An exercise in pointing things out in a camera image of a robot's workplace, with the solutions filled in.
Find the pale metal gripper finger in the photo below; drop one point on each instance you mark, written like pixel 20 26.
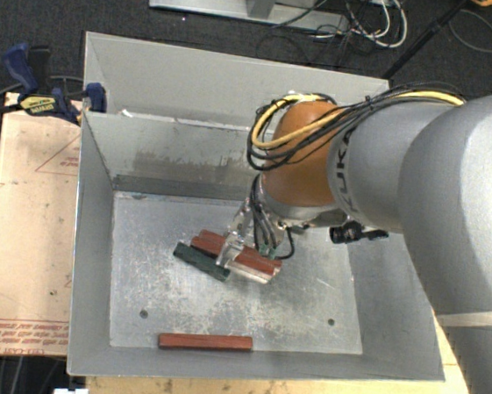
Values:
pixel 252 273
pixel 231 247

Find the dark green flat block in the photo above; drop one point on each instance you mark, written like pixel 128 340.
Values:
pixel 197 259

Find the brown cardboard board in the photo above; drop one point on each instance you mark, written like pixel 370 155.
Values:
pixel 30 229

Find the black cylinder on white bracket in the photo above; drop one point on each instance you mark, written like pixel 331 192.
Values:
pixel 348 233

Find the red-brown flat block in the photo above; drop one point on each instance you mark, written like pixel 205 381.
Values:
pixel 203 245
pixel 205 342
pixel 211 235

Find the grey metal bin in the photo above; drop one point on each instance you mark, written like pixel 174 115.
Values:
pixel 216 303

